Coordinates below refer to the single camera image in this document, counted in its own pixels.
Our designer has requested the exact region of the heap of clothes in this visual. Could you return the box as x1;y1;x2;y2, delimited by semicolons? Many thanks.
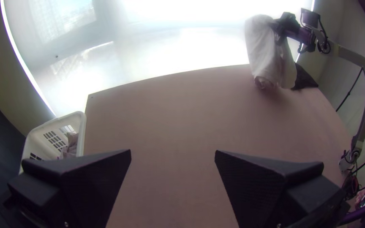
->
57;131;79;159

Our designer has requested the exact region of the white t-shirt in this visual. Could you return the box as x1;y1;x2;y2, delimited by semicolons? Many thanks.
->
244;14;298;91

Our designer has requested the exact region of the white laundry basket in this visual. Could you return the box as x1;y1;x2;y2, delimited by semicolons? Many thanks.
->
19;111;87;174

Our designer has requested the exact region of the dark garment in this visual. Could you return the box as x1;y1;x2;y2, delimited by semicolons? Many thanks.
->
291;62;319;91

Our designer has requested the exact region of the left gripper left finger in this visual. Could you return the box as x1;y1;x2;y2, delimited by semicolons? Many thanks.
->
0;149;132;228

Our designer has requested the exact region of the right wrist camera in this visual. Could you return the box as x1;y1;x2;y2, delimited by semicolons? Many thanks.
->
300;8;321;28

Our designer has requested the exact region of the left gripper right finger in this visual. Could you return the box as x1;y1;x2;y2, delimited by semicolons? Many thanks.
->
215;150;350;228

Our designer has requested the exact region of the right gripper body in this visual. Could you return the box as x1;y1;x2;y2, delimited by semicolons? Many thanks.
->
272;12;302;43

